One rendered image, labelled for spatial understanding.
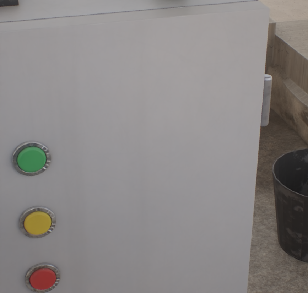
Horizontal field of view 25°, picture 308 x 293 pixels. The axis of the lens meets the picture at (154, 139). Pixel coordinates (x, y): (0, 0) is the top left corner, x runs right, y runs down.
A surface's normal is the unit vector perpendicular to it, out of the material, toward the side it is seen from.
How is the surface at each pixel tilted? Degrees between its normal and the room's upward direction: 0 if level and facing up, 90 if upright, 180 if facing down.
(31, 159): 90
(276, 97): 89
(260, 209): 0
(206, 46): 90
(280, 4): 0
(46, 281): 90
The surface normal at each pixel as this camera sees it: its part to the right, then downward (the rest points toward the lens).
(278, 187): -0.94, 0.28
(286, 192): -0.82, 0.39
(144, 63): 0.27, 0.45
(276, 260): 0.00, -0.88
